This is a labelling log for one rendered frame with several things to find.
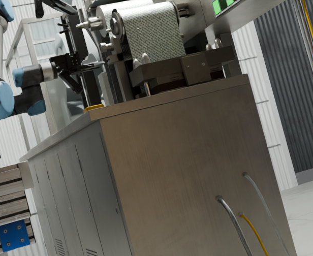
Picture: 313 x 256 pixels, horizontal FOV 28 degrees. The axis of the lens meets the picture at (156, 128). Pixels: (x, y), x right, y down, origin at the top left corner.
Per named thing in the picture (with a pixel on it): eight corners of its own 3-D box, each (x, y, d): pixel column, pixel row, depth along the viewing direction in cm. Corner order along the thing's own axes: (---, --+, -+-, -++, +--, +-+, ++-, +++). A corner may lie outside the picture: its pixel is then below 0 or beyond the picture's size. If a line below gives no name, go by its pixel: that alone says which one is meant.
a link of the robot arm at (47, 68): (44, 80, 248) (42, 84, 256) (56, 77, 250) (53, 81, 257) (40, 61, 249) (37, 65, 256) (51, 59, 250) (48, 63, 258)
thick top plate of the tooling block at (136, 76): (132, 87, 259) (128, 72, 259) (219, 67, 272) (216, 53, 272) (144, 80, 244) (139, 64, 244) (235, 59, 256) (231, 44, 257)
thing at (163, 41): (136, 74, 264) (125, 31, 265) (187, 63, 272) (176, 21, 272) (137, 74, 264) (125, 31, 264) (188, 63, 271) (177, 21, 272)
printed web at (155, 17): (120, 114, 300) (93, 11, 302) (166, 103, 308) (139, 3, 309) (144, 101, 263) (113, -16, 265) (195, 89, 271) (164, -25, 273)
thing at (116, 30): (116, 27, 265) (115, 39, 271) (121, 26, 265) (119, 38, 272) (111, 14, 268) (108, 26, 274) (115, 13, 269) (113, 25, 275)
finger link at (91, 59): (102, 49, 256) (80, 55, 254) (105, 63, 255) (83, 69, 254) (101, 51, 259) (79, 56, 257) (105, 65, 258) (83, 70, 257)
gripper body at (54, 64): (79, 50, 254) (50, 56, 250) (85, 71, 254) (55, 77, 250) (75, 54, 261) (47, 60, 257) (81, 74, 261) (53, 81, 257)
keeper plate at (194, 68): (186, 86, 249) (179, 59, 249) (209, 80, 252) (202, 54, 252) (189, 85, 246) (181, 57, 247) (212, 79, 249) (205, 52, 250)
